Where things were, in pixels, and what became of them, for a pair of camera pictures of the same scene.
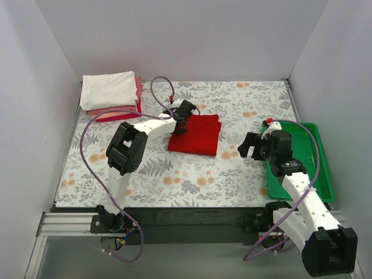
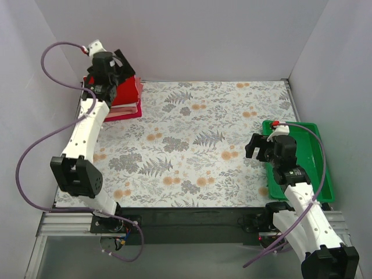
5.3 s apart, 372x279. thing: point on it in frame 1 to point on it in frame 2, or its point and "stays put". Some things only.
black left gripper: [180, 122] to [124, 66]
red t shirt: [201, 138] to [127, 90]
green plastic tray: [304, 147] stays put
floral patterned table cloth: [171, 179] stays put
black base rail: [190, 225] stays put
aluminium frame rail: [54, 224] stays put
